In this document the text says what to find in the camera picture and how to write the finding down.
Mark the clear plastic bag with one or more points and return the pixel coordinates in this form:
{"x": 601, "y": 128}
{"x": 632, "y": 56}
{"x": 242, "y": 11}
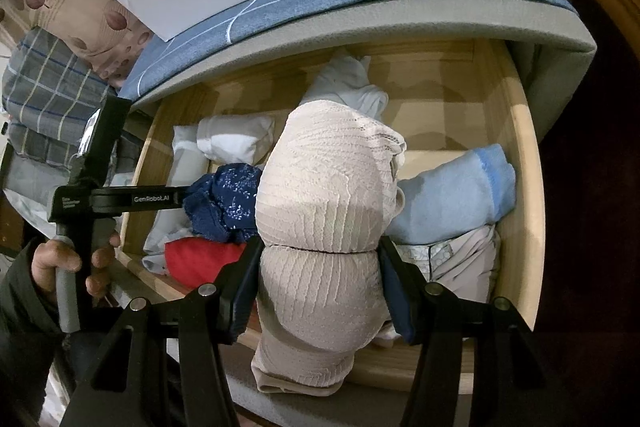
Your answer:
{"x": 30, "y": 192}

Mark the grey upholstered bed frame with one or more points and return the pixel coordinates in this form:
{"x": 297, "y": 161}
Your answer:
{"x": 450, "y": 24}

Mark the light blue underwear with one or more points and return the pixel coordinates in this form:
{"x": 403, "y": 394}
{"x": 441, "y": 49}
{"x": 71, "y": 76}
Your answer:
{"x": 450, "y": 197}

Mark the person's left forearm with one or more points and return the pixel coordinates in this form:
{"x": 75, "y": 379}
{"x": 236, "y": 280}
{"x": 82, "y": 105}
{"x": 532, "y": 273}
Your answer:
{"x": 25, "y": 332}

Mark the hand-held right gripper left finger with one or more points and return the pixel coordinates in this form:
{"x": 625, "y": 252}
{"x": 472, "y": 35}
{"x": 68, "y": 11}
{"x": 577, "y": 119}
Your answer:
{"x": 245, "y": 302}

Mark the white rolled underwear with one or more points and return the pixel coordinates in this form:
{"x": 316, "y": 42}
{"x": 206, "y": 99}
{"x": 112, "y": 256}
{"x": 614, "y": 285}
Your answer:
{"x": 235, "y": 139}

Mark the person's left hand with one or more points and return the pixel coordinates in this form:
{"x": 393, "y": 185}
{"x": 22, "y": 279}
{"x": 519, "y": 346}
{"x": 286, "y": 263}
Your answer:
{"x": 50, "y": 259}

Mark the beige lace underwear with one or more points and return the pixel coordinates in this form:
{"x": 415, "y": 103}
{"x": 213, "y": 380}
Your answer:
{"x": 320, "y": 207}

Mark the white folded underwear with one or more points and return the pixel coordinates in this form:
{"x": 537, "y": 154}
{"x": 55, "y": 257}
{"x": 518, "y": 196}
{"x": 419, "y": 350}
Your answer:
{"x": 345, "y": 82}

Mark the wooden drawer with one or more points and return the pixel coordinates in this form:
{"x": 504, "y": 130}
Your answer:
{"x": 440, "y": 107}

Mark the grey plaid pillow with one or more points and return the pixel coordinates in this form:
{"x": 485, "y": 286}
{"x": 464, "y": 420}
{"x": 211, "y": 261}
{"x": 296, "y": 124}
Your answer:
{"x": 45, "y": 92}

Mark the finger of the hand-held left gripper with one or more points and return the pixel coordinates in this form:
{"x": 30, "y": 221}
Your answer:
{"x": 180, "y": 199}

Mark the navy floral underwear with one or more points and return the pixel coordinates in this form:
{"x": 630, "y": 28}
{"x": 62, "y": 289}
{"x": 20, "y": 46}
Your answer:
{"x": 225, "y": 202}

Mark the red underwear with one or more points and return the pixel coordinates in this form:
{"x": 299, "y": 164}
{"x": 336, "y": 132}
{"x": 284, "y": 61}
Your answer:
{"x": 200, "y": 262}

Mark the white patterned underwear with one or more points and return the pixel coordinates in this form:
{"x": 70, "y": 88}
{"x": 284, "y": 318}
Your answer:
{"x": 460, "y": 267}

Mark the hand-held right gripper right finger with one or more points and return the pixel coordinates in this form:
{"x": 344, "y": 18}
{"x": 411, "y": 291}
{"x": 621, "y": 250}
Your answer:
{"x": 400, "y": 302}

